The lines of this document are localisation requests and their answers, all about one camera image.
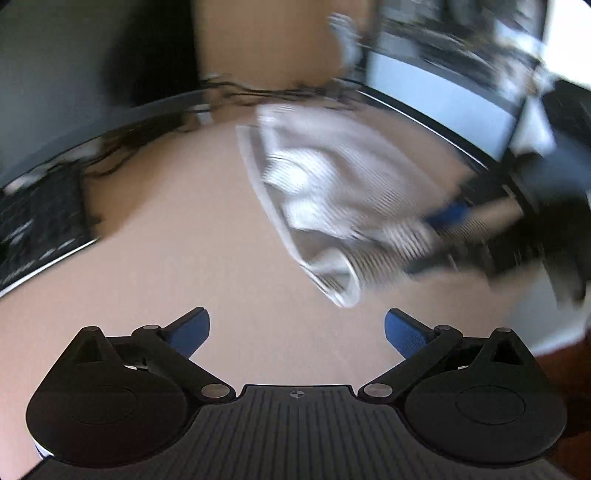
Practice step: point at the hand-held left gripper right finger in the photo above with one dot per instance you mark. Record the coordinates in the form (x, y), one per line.
(406, 332)

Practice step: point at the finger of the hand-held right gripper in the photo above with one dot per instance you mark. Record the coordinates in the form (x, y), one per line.
(448, 217)
(434, 264)

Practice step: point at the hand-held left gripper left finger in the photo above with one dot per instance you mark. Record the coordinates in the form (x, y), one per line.
(191, 330)

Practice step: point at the striped beige sweater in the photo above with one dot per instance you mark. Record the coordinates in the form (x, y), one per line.
(332, 184)

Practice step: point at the black keyboard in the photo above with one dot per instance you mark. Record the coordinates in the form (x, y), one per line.
(41, 221)

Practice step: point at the curved black monitor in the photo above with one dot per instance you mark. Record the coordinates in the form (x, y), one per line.
(69, 69)

